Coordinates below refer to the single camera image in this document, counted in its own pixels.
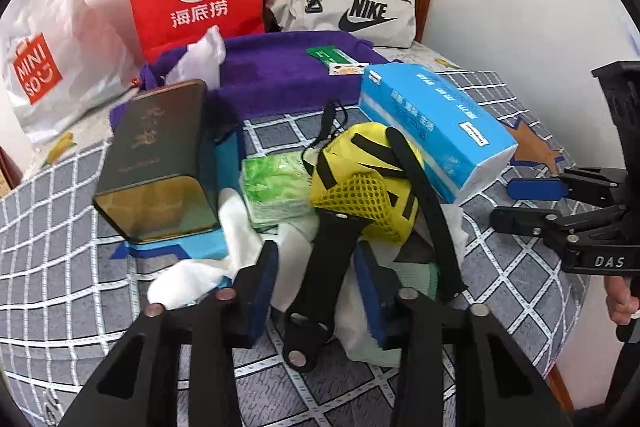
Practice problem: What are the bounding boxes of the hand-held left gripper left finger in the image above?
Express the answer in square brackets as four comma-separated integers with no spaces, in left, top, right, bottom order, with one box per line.
[60,241,279,427]

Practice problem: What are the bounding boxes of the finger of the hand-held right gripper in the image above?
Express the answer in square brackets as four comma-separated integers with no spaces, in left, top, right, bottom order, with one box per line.
[490,206,628,240]
[506,167,628,206]

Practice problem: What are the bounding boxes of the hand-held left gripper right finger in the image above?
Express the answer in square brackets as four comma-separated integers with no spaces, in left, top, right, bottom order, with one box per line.
[355,241,573,427]

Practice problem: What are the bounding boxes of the white tissue paper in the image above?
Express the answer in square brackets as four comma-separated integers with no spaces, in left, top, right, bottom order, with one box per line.
[271,202,472,358]

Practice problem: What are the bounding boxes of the green patterned tissue pack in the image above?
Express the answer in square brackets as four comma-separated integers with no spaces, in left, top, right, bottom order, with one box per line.
[240,152,321,229]

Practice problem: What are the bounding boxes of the yellow mesh pouch black straps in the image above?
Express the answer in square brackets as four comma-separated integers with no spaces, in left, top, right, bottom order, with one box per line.
[282,99,469,375]

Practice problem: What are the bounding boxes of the dark tea tin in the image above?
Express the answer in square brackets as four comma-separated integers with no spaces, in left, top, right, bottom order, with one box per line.
[94,79,222,244]

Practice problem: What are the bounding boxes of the fruit print wipe packet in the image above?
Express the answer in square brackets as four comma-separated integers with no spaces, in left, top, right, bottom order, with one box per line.
[327,62,371,78]

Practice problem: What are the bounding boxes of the green packet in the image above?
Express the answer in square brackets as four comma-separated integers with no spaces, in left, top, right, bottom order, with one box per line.
[306,47,369,71]

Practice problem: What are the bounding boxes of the white mesh drawstring pouch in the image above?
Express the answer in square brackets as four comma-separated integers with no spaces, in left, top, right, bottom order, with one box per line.
[169,26,227,88]

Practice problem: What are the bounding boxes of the person's right hand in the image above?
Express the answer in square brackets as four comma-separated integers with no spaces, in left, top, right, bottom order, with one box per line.
[602,277,640,327]

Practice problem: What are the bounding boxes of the orange star patch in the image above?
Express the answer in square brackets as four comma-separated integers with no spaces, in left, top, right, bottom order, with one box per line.
[505,117,567,174]

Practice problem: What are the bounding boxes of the blue star sticker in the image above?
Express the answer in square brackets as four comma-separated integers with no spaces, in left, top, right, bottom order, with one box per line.
[110,124,247,264]

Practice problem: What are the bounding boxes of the blue tissue box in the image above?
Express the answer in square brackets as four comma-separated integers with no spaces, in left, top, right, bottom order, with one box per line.
[359,63,519,204]

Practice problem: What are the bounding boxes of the purple towel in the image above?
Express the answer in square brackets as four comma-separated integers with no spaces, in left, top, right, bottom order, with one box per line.
[109,32,396,144]

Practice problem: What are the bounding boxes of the newsprint pattern bed sheet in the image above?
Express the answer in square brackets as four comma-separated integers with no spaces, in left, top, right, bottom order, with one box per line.
[30,42,466,168]

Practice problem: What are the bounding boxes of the white plastic shopping bag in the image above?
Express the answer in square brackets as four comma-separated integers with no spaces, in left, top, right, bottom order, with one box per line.
[0,0,142,144]

